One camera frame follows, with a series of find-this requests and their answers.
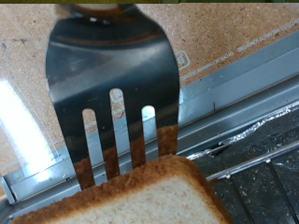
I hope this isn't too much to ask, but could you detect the white bread slice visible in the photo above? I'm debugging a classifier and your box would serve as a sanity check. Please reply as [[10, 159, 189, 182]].
[[10, 154, 235, 224]]

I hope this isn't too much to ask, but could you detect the glass oven door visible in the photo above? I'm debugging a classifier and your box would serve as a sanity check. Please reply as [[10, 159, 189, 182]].
[[0, 15, 299, 206]]

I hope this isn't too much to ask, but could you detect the metal wire oven rack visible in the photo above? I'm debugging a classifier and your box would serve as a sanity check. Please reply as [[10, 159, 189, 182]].
[[205, 139, 299, 224]]

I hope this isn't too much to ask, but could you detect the metal spatula with blue block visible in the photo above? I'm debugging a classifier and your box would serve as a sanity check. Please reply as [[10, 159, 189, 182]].
[[45, 3, 181, 190]]

